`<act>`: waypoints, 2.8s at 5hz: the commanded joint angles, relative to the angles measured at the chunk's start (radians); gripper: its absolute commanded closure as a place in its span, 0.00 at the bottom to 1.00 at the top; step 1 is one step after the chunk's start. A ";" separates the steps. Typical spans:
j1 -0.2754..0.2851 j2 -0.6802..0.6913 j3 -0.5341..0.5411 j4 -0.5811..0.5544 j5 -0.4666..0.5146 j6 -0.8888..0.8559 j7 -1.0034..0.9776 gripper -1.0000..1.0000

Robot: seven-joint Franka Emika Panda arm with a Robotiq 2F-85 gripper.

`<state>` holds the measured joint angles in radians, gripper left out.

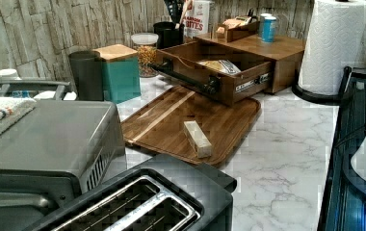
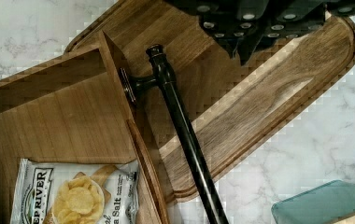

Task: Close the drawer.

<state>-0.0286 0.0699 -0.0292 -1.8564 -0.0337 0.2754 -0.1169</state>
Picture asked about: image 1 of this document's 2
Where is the black paper towel holder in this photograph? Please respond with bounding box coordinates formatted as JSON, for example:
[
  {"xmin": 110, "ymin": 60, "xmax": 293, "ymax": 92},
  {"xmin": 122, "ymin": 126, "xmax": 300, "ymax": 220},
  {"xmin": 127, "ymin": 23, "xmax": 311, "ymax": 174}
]
[{"xmin": 292, "ymin": 66, "xmax": 353, "ymax": 106}]

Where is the blue bottle with white cap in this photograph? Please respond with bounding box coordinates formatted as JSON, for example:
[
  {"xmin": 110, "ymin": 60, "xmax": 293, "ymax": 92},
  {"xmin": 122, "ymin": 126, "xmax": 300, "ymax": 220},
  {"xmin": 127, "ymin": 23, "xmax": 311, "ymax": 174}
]
[{"xmin": 0, "ymin": 68, "xmax": 30, "ymax": 98}]

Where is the black two-slot toaster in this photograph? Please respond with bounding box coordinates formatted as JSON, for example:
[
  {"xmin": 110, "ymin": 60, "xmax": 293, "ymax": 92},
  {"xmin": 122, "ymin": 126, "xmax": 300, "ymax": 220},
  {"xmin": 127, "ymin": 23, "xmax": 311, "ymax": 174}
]
[{"xmin": 25, "ymin": 155, "xmax": 237, "ymax": 231}]

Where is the snack bag in drawer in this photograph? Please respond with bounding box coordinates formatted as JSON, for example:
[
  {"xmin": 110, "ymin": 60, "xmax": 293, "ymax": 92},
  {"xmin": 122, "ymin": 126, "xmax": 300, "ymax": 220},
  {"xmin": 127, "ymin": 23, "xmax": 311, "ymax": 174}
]
[{"xmin": 199, "ymin": 60, "xmax": 241, "ymax": 75}]

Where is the cereal box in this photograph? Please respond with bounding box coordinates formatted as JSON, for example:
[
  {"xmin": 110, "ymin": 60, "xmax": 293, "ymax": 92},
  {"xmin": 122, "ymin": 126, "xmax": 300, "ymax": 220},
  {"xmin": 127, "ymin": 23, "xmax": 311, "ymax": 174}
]
[{"xmin": 183, "ymin": 0, "xmax": 211, "ymax": 39}]

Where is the stick of butter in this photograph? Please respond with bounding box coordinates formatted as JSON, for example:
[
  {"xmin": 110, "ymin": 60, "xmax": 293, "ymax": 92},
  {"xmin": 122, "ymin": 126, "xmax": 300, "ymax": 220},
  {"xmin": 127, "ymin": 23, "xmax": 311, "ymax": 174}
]
[{"xmin": 183, "ymin": 120, "xmax": 212, "ymax": 158}]

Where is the paper towel roll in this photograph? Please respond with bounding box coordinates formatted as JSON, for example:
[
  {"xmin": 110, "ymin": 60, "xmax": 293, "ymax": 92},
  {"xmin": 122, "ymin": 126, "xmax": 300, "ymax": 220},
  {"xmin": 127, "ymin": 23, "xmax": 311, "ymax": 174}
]
[{"xmin": 298, "ymin": 0, "xmax": 366, "ymax": 95}]

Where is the glass jar of cereal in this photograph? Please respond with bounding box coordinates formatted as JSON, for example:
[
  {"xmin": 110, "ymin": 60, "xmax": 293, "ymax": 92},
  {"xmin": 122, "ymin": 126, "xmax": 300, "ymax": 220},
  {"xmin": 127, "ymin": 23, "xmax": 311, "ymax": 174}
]
[{"xmin": 131, "ymin": 33, "xmax": 159, "ymax": 78}]

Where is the teal canister with wooden lid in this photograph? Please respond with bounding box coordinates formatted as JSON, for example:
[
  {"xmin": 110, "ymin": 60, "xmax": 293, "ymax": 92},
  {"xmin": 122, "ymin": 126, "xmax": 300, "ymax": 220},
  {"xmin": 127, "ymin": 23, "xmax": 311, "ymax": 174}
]
[{"xmin": 95, "ymin": 44, "xmax": 141, "ymax": 104}]

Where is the wooden cutting board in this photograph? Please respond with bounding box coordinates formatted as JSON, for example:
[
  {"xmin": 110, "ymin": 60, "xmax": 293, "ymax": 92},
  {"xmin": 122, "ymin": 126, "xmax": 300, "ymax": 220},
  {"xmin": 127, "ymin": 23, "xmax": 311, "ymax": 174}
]
[{"xmin": 121, "ymin": 86, "xmax": 261, "ymax": 167}]

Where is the black utensil holder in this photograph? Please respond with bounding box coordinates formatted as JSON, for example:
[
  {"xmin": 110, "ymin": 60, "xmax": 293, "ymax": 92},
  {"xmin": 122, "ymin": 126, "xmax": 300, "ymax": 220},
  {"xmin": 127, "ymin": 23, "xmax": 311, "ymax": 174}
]
[{"xmin": 153, "ymin": 21, "xmax": 184, "ymax": 49}]

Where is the wooden spatula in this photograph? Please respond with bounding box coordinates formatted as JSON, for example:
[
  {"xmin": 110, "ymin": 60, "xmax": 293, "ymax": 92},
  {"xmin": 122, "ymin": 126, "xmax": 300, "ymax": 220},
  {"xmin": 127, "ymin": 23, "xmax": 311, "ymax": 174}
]
[{"xmin": 175, "ymin": 0, "xmax": 193, "ymax": 29}]

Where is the silver toaster oven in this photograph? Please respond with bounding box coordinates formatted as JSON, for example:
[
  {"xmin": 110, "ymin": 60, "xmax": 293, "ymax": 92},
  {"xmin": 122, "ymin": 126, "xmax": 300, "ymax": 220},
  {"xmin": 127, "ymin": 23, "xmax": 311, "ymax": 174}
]
[{"xmin": 0, "ymin": 100, "xmax": 126, "ymax": 231}]

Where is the wooden drawer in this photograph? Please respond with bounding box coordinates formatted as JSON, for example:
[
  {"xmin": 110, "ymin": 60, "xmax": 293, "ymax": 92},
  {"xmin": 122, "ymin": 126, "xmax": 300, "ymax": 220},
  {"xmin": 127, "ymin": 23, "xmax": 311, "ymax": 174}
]
[{"xmin": 149, "ymin": 40, "xmax": 274, "ymax": 106}]

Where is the wooden drawer cabinet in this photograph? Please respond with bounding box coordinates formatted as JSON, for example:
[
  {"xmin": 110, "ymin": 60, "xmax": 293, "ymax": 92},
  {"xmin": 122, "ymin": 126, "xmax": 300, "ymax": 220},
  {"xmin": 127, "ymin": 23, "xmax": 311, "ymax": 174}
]
[{"xmin": 196, "ymin": 34, "xmax": 304, "ymax": 93}]

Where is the dark grey cup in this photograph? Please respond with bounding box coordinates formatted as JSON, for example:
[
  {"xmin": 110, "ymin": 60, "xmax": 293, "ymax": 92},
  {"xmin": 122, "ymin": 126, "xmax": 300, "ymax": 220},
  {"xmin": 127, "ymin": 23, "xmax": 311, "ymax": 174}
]
[{"xmin": 68, "ymin": 50, "xmax": 103, "ymax": 101}]

